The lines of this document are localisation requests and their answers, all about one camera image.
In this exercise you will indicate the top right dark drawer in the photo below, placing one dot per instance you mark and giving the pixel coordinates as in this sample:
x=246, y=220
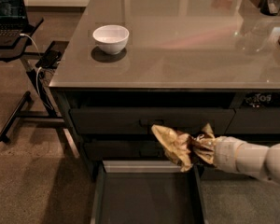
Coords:
x=255, y=121

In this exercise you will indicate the top left dark drawer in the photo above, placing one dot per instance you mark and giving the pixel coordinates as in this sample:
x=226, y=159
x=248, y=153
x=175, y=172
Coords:
x=138, y=120

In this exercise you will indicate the open bottom left drawer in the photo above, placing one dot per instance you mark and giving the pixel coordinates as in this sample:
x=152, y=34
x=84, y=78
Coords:
x=147, y=192

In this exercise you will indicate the black rolling laptop stand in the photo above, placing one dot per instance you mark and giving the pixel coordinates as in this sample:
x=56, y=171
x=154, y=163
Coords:
x=21, y=88

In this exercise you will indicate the white ribbed gripper body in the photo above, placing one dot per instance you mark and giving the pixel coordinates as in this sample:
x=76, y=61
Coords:
x=225, y=154

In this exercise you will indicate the white ceramic bowl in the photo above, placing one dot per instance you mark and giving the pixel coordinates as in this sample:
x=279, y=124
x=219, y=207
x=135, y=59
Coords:
x=111, y=39

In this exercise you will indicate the middle left dark drawer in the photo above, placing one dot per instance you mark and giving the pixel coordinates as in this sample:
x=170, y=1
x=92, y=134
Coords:
x=124, y=150

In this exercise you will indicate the brown sea salt chip bag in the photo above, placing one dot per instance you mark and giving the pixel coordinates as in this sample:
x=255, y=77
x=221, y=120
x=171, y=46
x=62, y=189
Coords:
x=183, y=149

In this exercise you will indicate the black laptop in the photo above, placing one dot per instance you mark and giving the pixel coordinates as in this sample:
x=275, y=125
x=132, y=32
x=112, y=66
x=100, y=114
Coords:
x=13, y=21

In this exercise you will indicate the black smartphone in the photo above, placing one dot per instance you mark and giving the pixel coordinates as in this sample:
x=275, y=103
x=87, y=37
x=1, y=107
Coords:
x=49, y=59

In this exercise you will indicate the doritos chip bag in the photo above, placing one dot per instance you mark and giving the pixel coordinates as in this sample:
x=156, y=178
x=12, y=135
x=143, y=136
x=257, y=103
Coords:
x=262, y=99

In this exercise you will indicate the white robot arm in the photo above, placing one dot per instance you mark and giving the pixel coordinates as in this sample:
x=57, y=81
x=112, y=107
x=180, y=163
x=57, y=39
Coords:
x=261, y=162

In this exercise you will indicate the grey kitchen island counter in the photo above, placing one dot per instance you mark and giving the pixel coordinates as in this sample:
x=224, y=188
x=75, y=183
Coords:
x=187, y=44

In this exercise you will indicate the dark drawer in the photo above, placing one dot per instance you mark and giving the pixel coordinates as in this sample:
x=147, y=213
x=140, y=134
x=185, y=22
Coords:
x=138, y=120
x=255, y=121
x=124, y=150

